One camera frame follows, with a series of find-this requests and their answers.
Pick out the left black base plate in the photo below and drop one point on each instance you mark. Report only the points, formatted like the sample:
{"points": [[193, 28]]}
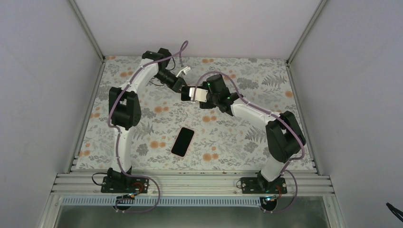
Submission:
{"points": [[127, 185]]}

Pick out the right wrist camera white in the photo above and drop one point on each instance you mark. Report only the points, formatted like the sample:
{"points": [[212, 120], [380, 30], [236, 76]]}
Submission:
{"points": [[198, 94]]}

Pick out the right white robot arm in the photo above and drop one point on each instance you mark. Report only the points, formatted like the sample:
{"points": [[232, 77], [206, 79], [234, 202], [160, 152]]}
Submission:
{"points": [[284, 135]]}

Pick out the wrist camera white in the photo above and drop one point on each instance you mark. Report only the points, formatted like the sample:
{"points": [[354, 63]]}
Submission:
{"points": [[183, 71], [198, 94]]}

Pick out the black object at corner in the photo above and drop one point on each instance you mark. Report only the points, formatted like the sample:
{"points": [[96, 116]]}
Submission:
{"points": [[395, 211]]}

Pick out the black phone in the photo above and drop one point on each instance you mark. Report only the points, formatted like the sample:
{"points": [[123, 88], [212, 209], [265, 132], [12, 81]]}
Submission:
{"points": [[185, 93]]}

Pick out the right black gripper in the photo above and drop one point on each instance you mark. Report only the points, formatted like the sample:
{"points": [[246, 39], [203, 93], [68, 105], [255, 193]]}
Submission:
{"points": [[203, 105]]}

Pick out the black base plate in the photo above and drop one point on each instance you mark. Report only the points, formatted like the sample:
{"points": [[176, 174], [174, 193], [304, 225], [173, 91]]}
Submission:
{"points": [[127, 185], [253, 185]]}

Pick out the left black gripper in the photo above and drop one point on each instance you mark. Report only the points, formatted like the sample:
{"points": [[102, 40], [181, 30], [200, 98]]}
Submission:
{"points": [[178, 84]]}

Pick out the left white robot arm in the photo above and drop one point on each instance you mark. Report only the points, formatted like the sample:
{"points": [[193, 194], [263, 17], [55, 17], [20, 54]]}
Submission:
{"points": [[125, 114]]}

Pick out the aluminium rail frame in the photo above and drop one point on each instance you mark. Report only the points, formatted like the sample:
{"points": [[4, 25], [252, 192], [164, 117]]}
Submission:
{"points": [[190, 188]]}

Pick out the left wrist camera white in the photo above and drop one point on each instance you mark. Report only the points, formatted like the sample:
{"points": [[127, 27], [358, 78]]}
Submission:
{"points": [[183, 71]]}

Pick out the floral table mat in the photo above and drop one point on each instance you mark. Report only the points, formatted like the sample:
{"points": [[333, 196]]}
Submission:
{"points": [[220, 142]]}

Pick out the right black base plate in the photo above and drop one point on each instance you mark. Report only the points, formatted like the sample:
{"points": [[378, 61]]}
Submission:
{"points": [[253, 185]]}

